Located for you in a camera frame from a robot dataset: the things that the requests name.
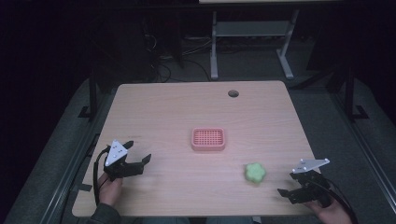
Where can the person's left hand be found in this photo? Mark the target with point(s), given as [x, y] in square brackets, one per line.
[110, 190]

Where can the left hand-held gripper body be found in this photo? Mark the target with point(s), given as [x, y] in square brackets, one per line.
[115, 155]

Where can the person's right hand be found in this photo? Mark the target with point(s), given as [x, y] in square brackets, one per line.
[331, 214]

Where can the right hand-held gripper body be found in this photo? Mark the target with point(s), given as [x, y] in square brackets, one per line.
[309, 183]

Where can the black metal stand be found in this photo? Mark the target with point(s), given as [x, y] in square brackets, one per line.
[350, 93]
[92, 93]

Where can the white metal stand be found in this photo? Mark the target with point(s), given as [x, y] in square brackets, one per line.
[249, 28]

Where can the pink slotted soap dish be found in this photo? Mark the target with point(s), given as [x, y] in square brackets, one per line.
[208, 139]

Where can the green flower-shaped soap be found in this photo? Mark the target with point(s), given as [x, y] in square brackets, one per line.
[255, 172]

